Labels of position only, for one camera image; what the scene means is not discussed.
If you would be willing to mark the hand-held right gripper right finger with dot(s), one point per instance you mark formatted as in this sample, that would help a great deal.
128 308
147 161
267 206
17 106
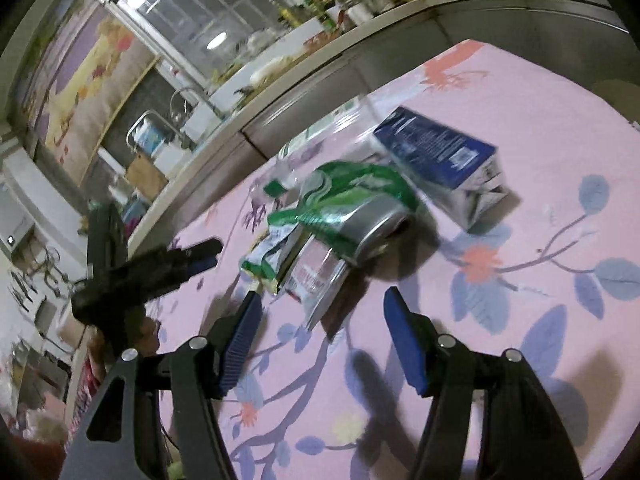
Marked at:
405 345

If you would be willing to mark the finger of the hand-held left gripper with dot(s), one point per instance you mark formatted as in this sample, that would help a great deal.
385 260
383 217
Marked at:
185 262

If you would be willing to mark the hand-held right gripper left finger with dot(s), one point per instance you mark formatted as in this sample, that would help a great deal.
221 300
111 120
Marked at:
240 342

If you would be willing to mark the crushed green drink can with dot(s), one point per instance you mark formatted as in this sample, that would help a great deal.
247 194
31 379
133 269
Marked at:
370 210

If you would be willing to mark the green snack wrapper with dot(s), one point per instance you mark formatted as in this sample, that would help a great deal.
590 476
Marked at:
267 255

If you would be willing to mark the wooden cutting board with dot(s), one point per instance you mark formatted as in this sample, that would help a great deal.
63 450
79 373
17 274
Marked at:
146 177

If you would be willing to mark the metal sink faucet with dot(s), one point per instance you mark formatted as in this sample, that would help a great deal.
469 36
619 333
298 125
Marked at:
182 110

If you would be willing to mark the clear plastic bottle green cap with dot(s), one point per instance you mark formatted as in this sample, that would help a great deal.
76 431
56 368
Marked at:
310 155

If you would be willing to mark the blue and white carton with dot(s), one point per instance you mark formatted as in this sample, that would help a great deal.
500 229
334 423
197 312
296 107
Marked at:
440 155

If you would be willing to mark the white vegetable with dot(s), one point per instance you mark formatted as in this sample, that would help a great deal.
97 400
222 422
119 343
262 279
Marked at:
270 70

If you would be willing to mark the kitchen window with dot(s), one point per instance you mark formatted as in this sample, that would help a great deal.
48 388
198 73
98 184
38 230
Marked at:
210 15

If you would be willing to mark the row of condiment bottles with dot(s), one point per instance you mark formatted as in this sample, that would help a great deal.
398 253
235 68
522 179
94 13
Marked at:
335 0

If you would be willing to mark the wall poster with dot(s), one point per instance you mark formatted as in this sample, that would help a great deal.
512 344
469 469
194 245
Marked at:
85 85

